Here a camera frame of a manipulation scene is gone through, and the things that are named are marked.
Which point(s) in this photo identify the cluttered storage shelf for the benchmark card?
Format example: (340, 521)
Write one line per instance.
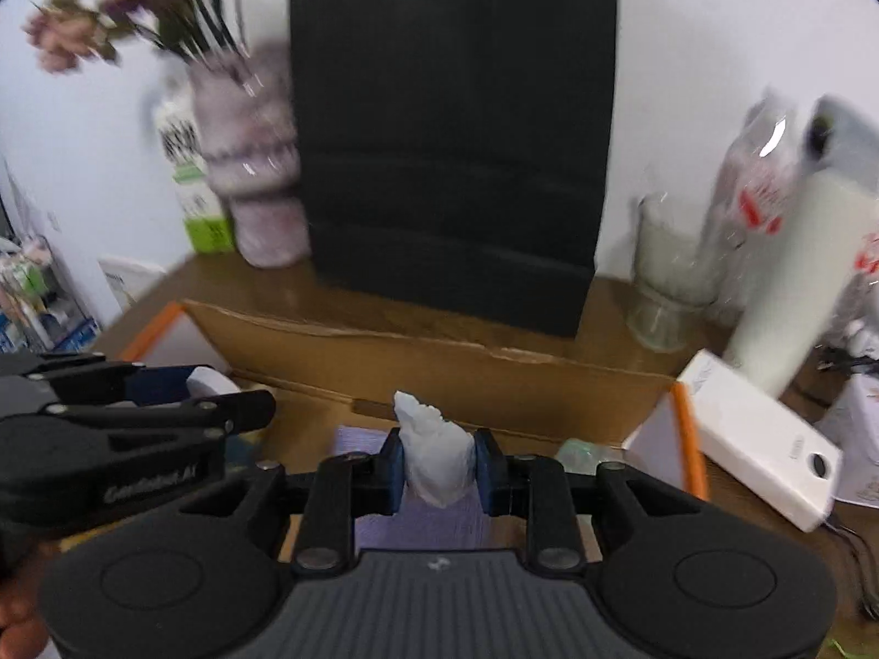
(34, 295)

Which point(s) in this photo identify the white tissue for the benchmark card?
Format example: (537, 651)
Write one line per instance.
(437, 453)

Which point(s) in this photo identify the pale green plastic wrapper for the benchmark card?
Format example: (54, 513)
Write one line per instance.
(590, 456)

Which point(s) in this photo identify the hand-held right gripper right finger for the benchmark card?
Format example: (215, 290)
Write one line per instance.
(486, 477)

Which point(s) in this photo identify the wooden desktop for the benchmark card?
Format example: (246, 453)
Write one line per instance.
(275, 292)

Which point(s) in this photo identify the small white object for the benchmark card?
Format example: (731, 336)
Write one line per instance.
(209, 383)

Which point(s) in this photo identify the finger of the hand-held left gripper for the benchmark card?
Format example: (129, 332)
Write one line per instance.
(161, 384)
(233, 410)

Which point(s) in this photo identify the clear plastic water bottle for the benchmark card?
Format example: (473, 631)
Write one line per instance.
(752, 178)

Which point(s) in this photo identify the white bottle in box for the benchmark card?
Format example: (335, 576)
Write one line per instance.
(752, 439)

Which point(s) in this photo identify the white thermos bottle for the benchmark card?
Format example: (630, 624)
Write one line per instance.
(796, 268)

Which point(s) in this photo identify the white flat carton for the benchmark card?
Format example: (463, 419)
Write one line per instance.
(130, 281)

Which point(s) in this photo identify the person's left hand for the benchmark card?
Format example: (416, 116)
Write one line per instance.
(15, 631)

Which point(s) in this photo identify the clear glass cup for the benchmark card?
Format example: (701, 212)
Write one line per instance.
(669, 274)

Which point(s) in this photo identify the green and white milk carton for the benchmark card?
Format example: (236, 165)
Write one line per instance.
(196, 192)

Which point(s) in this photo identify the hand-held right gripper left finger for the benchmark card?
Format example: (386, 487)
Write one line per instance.
(393, 477)

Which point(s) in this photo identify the dried pink flowers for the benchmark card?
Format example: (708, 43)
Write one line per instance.
(82, 27)

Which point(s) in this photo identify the orange cardboard box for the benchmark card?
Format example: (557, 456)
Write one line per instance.
(426, 371)

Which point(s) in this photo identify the lavender cloth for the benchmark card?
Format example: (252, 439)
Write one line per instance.
(439, 528)

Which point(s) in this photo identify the purple stone vase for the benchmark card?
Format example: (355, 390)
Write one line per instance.
(254, 171)

